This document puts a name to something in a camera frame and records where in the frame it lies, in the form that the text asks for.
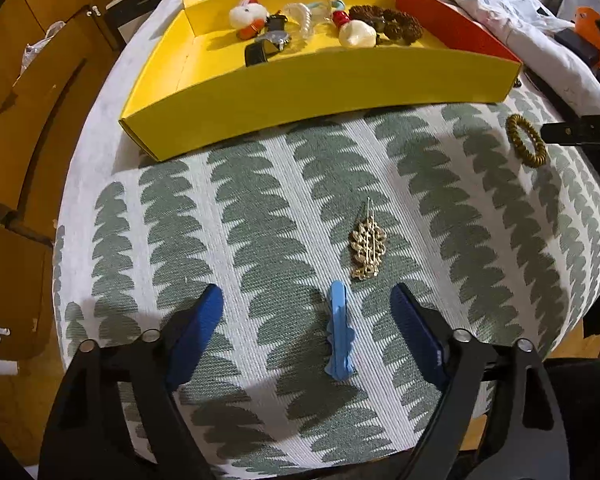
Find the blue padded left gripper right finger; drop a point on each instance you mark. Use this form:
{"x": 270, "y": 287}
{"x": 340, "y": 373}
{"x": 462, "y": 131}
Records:
{"x": 424, "y": 332}

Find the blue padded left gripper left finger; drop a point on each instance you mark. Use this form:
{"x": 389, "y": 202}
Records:
{"x": 188, "y": 334}

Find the small blue hair clip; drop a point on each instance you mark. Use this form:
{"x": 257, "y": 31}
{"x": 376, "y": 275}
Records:
{"x": 340, "y": 335}

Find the gold filigree leaf hairpin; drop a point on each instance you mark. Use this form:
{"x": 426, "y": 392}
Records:
{"x": 368, "y": 245}

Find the white shell hair clip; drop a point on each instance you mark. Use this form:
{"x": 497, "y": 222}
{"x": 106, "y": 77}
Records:
{"x": 357, "y": 34}

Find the red three-ball hair clip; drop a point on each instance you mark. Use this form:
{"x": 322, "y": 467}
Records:
{"x": 340, "y": 18}

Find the black leather wrist watch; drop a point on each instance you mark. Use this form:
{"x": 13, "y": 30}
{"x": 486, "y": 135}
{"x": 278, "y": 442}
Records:
{"x": 273, "y": 41}

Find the white plush duck clip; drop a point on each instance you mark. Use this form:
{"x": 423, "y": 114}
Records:
{"x": 248, "y": 20}

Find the pearl clear claw clip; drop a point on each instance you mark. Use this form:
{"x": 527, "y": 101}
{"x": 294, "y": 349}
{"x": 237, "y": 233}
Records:
{"x": 308, "y": 16}

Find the dark navy jewelry box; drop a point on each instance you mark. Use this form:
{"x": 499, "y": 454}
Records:
{"x": 581, "y": 47}

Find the orange plastic basket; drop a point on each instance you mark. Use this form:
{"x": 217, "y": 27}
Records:
{"x": 585, "y": 26}

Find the green leaf patterned bedspread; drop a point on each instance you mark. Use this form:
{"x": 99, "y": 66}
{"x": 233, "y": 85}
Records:
{"x": 500, "y": 249}

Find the white patterned duvet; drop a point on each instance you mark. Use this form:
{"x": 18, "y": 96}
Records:
{"x": 528, "y": 28}

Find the yellow cardboard box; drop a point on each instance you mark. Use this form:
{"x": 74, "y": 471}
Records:
{"x": 197, "y": 89}

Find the wooden wardrobe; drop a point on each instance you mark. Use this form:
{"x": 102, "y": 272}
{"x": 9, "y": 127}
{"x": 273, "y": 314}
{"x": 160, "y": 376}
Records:
{"x": 54, "y": 58}

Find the dark bedside drawer cabinet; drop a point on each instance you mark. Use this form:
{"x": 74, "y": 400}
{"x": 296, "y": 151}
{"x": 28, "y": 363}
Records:
{"x": 125, "y": 17}

